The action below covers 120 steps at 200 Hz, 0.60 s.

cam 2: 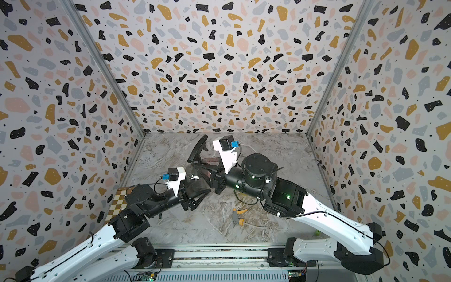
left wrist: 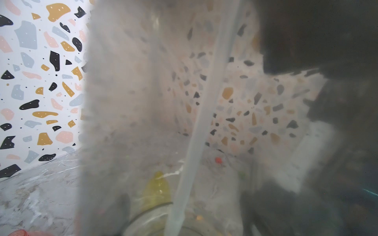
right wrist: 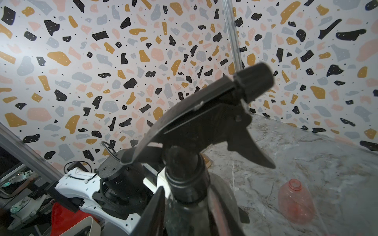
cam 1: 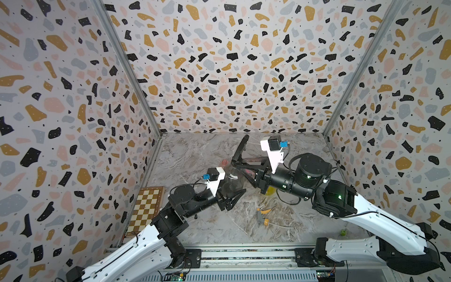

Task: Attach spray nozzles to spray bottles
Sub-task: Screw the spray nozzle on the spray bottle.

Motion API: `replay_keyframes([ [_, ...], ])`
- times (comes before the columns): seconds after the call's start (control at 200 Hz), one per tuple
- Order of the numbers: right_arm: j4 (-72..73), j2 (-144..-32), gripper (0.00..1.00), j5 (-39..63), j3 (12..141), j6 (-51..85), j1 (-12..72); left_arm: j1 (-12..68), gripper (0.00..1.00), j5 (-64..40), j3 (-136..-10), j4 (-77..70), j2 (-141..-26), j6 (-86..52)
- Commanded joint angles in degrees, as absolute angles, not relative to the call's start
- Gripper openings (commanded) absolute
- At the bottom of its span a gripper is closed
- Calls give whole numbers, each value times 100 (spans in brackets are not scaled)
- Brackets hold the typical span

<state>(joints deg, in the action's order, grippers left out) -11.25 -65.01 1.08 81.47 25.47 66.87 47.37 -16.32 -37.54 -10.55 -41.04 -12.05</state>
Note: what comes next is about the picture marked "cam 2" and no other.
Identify orange grey spray nozzle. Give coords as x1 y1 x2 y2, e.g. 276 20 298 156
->
232 208 248 226

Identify smoky grey spray bottle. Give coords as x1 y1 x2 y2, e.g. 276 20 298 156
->
185 165 211 198

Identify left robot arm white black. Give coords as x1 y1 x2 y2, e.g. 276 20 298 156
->
14 182 210 282

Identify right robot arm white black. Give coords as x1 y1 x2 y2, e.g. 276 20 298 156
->
187 153 385 275

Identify wooden chessboard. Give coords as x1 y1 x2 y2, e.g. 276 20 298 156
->
105 187 133 224

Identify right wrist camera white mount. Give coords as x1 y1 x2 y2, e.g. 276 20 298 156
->
213 135 239 174

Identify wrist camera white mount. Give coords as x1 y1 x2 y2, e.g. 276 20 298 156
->
162 167 186 196
213 135 239 174

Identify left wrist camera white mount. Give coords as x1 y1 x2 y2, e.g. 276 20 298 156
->
162 167 186 196

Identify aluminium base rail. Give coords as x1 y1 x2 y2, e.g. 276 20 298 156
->
75 243 371 282

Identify aluminium corner post left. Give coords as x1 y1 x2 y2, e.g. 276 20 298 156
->
61 1 145 139

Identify aluminium corner post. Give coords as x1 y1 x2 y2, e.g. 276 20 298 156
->
61 1 145 139
306 0 375 138

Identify aluminium corner post right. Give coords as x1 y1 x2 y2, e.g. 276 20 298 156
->
306 0 375 138

